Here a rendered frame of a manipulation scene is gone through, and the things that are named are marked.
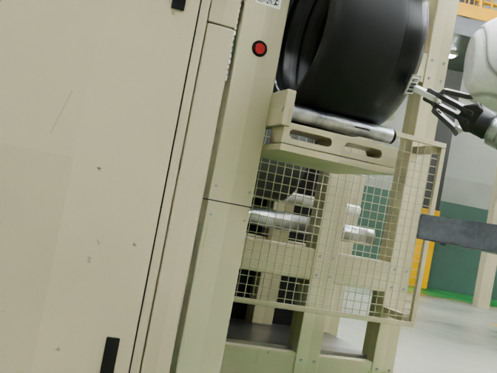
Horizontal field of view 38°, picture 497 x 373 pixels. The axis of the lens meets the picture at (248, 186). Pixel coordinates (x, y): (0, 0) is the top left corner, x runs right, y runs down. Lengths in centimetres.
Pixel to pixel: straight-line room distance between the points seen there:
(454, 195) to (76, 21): 1103
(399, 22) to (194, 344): 104
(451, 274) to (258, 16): 1021
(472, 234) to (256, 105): 105
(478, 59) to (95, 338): 74
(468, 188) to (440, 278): 152
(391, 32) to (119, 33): 100
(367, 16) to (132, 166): 100
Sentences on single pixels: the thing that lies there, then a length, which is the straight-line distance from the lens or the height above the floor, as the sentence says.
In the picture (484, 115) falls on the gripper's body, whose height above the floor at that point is 97.
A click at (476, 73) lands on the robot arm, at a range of 118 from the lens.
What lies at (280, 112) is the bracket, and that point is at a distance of 195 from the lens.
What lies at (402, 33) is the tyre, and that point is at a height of 116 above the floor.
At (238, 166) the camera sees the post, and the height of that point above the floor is 72.
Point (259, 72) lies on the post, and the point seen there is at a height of 99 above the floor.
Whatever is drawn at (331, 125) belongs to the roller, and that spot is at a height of 89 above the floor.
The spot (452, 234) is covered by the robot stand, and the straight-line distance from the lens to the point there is 113.
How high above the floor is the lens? 60
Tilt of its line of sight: 2 degrees up
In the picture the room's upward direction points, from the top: 11 degrees clockwise
